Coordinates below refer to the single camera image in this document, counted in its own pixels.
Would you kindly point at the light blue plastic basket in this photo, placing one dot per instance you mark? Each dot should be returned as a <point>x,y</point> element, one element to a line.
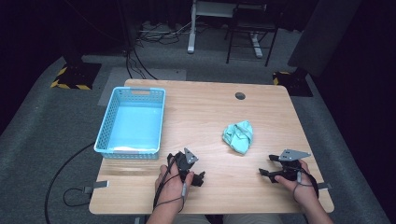
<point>134,127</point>

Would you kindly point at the black metal chair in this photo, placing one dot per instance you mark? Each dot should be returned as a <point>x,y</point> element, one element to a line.
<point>252,26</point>

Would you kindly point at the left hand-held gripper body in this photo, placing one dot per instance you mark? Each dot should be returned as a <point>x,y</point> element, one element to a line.
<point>183,166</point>

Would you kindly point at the person's left hand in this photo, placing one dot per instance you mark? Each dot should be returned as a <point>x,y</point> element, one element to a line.
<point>169,189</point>

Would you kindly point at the white desk frame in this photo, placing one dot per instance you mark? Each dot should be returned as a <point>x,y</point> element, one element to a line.
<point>191,37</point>

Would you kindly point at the mint green t-shirt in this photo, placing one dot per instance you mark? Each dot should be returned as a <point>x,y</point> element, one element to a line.
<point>239,137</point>

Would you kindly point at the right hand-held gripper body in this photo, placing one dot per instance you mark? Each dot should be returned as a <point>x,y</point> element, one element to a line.
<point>291,169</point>

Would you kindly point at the person's right hand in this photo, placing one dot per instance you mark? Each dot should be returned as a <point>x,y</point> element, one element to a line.
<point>303,189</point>

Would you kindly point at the hazard striped black stand base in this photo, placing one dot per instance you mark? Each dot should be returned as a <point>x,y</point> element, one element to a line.
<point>294,84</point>
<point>76,76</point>

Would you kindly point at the grey upright panel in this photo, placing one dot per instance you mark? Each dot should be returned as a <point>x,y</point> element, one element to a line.
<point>320,37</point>

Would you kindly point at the grey metal table clamp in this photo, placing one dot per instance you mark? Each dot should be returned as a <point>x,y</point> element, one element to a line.
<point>99,184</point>
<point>325,186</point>

